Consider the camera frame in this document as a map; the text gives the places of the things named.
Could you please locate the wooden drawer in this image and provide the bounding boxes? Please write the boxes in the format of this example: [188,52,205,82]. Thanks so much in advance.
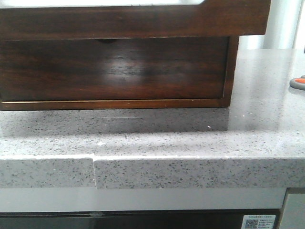
[0,0,271,41]
[0,36,230,102]

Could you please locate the orange grey handled scissors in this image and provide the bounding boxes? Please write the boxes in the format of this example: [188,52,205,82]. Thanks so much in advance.
[289,75,305,91]

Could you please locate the dark wooden drawer cabinet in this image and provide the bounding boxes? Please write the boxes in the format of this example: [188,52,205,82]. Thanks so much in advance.
[0,35,240,111]

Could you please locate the black under-counter appliance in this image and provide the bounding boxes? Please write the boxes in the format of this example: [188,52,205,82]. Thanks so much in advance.
[0,209,280,229]

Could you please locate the white QR code sticker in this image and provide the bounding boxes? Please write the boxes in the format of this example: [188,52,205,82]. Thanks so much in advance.
[241,215,276,229]

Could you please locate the beige cabinet door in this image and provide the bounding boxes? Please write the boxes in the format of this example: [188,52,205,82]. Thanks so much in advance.
[278,188,305,229]

